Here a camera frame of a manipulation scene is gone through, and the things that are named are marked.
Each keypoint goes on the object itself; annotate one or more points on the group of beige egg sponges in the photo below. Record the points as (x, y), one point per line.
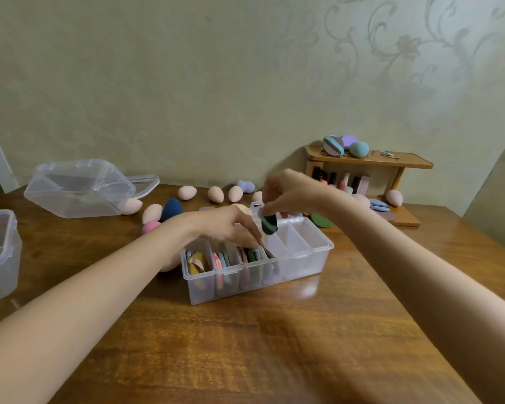
(187, 193)

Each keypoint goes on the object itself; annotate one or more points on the person's right forearm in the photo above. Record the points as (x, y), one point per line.
(425, 281)

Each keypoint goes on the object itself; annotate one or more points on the person's left hand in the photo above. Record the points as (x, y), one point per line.
(227, 225)

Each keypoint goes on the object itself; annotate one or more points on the row of lipsticks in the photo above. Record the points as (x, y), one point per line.
(362, 185)

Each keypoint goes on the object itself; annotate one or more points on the clear compartment organizer box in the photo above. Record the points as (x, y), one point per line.
(303, 260)

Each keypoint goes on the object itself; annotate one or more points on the small metal hair clips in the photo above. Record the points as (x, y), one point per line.
(389, 154)

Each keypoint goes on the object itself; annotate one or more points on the clear square lidded container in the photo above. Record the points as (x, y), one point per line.
(75, 197)
(2, 269)

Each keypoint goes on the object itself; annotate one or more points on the grey green door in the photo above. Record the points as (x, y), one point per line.
(496, 206)

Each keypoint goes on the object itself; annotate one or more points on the wooden two-tier cosmetic rack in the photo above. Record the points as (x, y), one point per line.
(408, 161)

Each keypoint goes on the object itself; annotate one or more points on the dark blue makeup sponge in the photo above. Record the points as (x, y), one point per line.
(171, 210)

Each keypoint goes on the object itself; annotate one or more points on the dark green round puff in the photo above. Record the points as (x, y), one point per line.
(322, 221)

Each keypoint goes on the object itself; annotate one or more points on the person's right hand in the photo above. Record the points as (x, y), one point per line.
(296, 191)

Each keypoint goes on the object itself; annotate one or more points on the person's left forearm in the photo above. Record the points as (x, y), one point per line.
(75, 315)

